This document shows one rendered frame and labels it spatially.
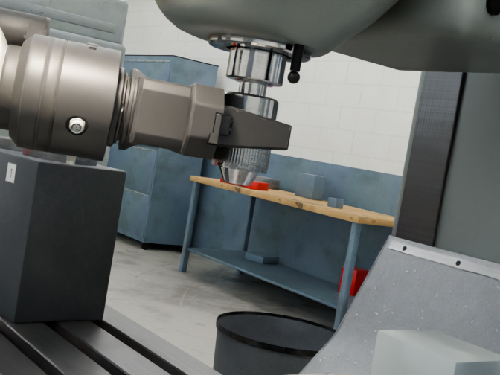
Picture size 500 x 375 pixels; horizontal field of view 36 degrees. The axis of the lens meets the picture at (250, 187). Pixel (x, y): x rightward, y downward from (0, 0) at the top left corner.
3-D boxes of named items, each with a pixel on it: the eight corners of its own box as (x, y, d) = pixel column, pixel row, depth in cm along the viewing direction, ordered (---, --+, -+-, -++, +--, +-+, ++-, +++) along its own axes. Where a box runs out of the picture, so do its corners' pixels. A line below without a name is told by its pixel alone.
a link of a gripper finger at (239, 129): (283, 157, 62) (209, 144, 60) (291, 117, 62) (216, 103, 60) (289, 158, 60) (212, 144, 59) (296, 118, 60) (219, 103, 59)
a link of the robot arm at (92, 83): (233, 62, 56) (67, 29, 54) (210, 192, 57) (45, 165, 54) (205, 72, 69) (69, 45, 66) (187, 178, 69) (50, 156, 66)
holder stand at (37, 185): (12, 324, 87) (39, 149, 86) (-62, 277, 103) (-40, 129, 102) (103, 321, 95) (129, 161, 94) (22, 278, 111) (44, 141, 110)
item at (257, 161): (199, 162, 64) (209, 100, 63) (240, 168, 67) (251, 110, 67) (236, 170, 60) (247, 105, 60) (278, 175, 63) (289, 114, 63)
